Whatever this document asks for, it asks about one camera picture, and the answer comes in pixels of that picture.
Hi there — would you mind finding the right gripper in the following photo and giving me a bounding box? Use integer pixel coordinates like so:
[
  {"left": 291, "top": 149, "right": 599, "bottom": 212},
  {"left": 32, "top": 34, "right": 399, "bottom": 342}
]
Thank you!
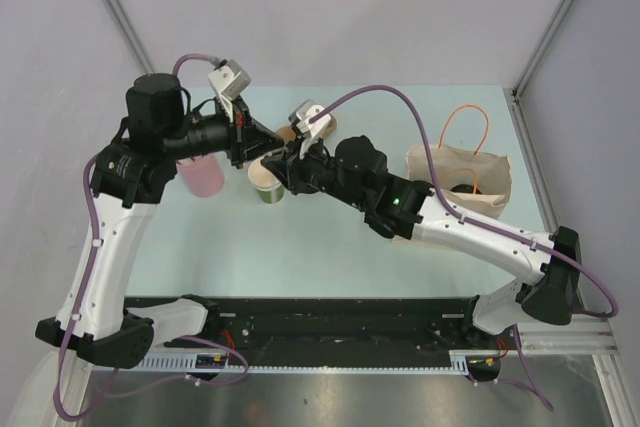
[{"left": 262, "top": 131, "right": 367, "bottom": 210}]

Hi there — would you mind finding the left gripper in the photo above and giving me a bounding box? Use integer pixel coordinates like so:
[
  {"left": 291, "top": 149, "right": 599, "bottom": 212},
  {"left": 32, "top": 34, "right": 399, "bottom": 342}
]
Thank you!
[{"left": 162, "top": 92, "right": 285, "bottom": 169}]

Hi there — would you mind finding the paper takeout bag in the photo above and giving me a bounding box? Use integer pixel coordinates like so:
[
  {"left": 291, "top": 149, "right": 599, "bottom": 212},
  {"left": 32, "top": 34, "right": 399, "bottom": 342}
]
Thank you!
[{"left": 392, "top": 104, "right": 514, "bottom": 251}]

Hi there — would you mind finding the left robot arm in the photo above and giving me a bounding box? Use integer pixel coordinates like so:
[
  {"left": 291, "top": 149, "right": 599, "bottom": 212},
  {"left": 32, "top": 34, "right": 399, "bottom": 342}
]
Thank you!
[{"left": 35, "top": 66, "right": 283, "bottom": 369}]

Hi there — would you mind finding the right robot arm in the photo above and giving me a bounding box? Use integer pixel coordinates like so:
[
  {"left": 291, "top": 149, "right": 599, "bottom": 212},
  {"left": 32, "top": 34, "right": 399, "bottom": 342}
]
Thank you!
[{"left": 261, "top": 136, "right": 579, "bottom": 348}]

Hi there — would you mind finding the green cup stack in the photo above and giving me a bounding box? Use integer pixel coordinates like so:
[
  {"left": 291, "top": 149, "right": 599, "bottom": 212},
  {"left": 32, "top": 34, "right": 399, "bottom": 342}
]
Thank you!
[{"left": 248, "top": 158, "right": 284, "bottom": 204}]

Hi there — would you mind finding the cardboard cup carrier stack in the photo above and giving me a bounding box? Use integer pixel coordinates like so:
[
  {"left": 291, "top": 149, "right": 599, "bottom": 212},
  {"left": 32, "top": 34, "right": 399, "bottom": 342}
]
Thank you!
[{"left": 275, "top": 114, "right": 339, "bottom": 146}]

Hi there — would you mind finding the pink straw holder cup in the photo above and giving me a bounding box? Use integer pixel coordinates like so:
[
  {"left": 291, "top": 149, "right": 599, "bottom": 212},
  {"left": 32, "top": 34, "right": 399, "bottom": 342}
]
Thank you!
[{"left": 176, "top": 154, "right": 225, "bottom": 198}]

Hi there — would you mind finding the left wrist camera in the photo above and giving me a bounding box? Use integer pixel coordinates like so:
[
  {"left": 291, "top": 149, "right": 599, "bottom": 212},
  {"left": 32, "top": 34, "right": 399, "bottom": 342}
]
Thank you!
[{"left": 208, "top": 59, "right": 251, "bottom": 122}]

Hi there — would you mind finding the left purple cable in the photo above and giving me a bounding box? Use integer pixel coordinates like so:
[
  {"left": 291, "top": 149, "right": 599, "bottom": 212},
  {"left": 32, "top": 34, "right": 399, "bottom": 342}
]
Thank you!
[{"left": 52, "top": 53, "right": 250, "bottom": 421}]

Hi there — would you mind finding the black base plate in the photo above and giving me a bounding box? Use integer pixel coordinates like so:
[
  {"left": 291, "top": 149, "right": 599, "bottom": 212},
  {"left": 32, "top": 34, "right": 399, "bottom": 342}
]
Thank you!
[{"left": 199, "top": 298, "right": 515, "bottom": 350}]

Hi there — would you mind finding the white cable duct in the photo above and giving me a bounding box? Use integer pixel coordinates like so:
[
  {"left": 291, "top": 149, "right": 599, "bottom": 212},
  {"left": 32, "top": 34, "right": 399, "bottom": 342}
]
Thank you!
[{"left": 133, "top": 347, "right": 468, "bottom": 376}]

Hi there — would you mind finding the aluminium rail frame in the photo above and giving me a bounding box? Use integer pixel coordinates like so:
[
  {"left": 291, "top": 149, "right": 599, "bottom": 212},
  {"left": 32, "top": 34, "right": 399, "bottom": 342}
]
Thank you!
[{"left": 518, "top": 315, "right": 617, "bottom": 355}]

